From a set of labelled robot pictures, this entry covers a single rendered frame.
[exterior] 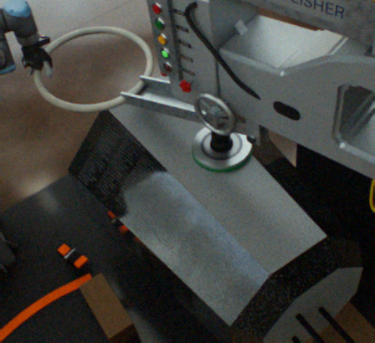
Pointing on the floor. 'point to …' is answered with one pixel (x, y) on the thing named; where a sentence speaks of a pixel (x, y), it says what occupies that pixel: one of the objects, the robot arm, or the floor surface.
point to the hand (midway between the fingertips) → (44, 73)
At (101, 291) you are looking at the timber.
